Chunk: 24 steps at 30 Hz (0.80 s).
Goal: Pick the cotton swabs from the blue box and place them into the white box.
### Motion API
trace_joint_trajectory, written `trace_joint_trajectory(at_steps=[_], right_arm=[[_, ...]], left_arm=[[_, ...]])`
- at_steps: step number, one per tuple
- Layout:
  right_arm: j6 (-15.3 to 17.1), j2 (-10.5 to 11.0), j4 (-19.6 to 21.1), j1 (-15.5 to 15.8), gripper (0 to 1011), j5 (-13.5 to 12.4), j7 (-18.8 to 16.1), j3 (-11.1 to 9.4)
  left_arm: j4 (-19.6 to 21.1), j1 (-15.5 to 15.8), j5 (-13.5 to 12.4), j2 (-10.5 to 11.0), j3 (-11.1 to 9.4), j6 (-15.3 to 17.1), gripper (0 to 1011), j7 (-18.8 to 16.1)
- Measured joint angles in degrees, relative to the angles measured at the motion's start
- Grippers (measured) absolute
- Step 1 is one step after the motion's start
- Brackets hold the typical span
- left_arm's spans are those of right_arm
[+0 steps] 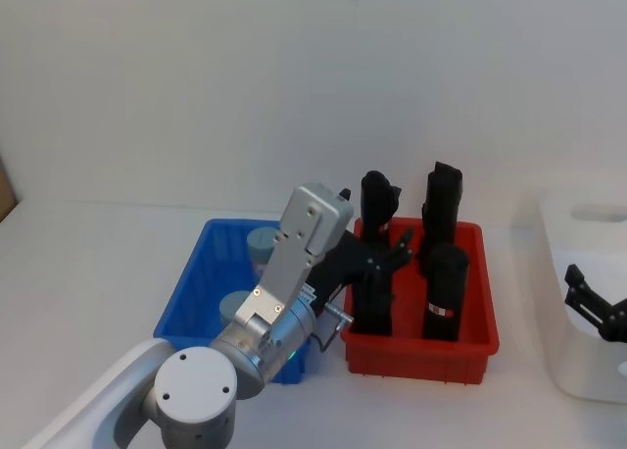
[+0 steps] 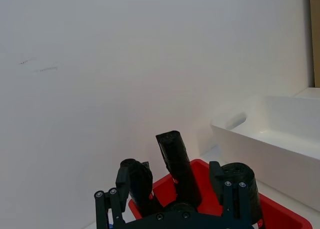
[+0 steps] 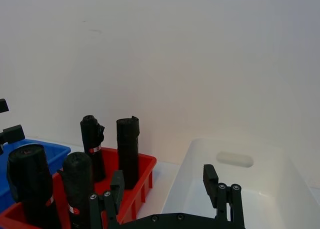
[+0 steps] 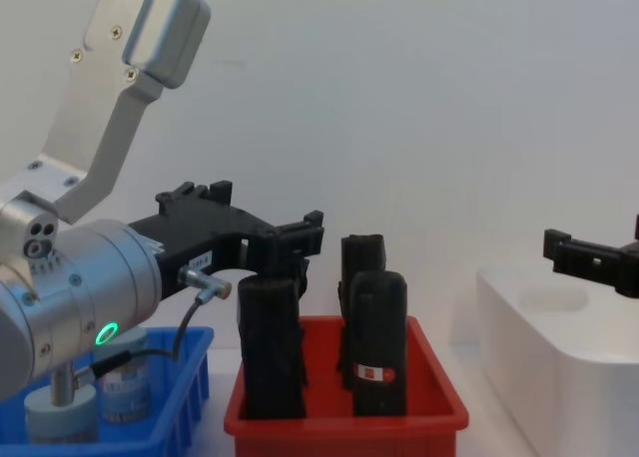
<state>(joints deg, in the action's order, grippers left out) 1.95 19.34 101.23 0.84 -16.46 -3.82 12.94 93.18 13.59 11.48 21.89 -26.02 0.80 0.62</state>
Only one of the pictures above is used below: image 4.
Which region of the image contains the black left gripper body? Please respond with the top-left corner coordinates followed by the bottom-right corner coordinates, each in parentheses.
top-left (127, 201), bottom-right (281, 299)

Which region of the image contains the white moulded foam block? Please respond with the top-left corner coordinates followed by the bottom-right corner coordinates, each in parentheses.
top-left (475, 260), bottom-right (639, 457)

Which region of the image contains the black bar with red label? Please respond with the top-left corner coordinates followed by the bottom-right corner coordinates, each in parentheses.
top-left (350, 270), bottom-right (410, 419)

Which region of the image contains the blue plastic bin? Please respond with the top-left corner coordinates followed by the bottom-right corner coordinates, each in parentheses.
top-left (0, 325), bottom-right (216, 457)

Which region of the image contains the grey cylinder with printed label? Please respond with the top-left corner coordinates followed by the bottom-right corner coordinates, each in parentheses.
top-left (98, 329), bottom-right (152, 424)

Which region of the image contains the red plastic bin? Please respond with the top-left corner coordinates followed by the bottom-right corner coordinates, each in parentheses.
top-left (223, 315), bottom-right (470, 457)

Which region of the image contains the grey cylinder with steel stem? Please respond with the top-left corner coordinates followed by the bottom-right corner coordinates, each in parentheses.
top-left (23, 362), bottom-right (100, 446)

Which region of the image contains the thin dark gripper cable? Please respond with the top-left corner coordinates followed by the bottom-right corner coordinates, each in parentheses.
top-left (74, 266), bottom-right (234, 384)

